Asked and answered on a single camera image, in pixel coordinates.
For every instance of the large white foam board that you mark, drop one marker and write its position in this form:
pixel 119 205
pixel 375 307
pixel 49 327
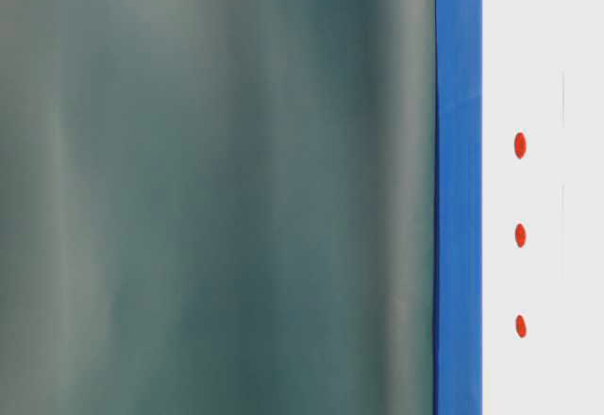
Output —
pixel 542 206

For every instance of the blue table cloth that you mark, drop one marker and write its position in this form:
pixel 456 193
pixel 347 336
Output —
pixel 457 284

